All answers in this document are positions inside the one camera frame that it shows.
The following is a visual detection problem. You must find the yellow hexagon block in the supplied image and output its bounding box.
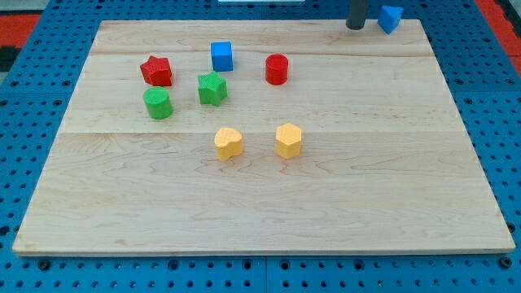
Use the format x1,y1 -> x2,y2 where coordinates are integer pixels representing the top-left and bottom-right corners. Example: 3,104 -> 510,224
275,123 -> 302,159

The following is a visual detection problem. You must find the yellow heart block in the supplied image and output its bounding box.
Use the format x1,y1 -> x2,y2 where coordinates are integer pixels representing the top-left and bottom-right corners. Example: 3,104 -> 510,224
214,127 -> 243,161

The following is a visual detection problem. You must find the green star block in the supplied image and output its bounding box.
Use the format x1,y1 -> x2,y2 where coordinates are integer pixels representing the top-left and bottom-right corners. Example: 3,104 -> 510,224
198,72 -> 228,107

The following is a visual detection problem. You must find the light wooden board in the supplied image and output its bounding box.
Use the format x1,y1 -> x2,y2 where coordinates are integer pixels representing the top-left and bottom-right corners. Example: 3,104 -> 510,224
13,20 -> 515,256

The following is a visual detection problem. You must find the red cylinder block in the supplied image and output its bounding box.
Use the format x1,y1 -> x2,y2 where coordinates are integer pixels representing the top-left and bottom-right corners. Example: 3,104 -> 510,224
265,54 -> 289,85

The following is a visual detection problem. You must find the blue cube block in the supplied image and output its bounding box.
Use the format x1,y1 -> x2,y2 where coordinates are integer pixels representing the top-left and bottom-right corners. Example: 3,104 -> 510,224
210,42 -> 234,72

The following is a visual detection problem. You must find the green cylinder block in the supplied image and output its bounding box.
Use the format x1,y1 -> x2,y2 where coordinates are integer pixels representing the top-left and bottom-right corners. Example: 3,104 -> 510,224
143,86 -> 173,120

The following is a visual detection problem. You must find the red star block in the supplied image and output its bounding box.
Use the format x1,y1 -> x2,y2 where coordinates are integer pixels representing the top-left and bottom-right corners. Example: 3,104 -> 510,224
139,55 -> 173,86

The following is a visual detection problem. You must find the dark grey cylindrical robot stylus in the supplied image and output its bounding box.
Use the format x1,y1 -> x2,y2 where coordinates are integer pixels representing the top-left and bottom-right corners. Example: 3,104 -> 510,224
346,0 -> 370,30

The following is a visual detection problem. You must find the blue triangle block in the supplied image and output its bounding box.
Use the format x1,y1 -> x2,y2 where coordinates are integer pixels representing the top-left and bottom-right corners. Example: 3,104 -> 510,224
377,6 -> 405,34

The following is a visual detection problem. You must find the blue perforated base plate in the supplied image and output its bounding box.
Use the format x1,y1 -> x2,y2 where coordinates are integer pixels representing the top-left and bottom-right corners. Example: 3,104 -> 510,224
1,0 -> 520,292

